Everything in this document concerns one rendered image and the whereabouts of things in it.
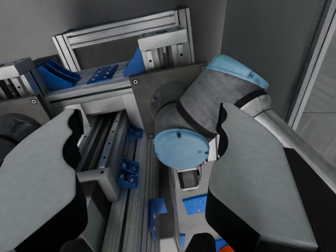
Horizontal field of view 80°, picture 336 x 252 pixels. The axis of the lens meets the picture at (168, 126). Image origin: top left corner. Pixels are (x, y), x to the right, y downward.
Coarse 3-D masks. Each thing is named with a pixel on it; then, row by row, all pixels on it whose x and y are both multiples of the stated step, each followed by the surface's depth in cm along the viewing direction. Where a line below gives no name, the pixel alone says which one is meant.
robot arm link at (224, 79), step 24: (216, 72) 37; (240, 72) 35; (192, 96) 40; (216, 96) 36; (240, 96) 34; (264, 96) 35; (216, 120) 37; (264, 120) 33; (288, 144) 31; (312, 168) 29
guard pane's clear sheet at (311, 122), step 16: (320, 48) 58; (320, 64) 58; (320, 80) 58; (304, 96) 65; (320, 96) 59; (304, 112) 65; (320, 112) 59; (304, 128) 66; (320, 128) 59; (320, 144) 59
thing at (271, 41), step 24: (240, 0) 109; (264, 0) 85; (288, 0) 69; (312, 0) 59; (240, 24) 111; (264, 24) 86; (288, 24) 70; (312, 24) 59; (240, 48) 112; (264, 48) 86; (288, 48) 70; (264, 72) 87; (288, 72) 71; (288, 96) 71
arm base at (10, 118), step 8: (0, 120) 58; (8, 120) 58; (16, 120) 59; (24, 120) 60; (32, 120) 61; (0, 128) 56; (8, 128) 56; (16, 128) 58; (24, 128) 58; (32, 128) 60; (0, 136) 54; (8, 136) 55; (16, 136) 56; (24, 136) 58; (16, 144) 55
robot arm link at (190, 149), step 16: (160, 112) 49; (176, 112) 42; (160, 128) 44; (176, 128) 40; (192, 128) 40; (160, 144) 41; (176, 144) 40; (192, 144) 40; (208, 144) 42; (160, 160) 44; (176, 160) 44; (192, 160) 43
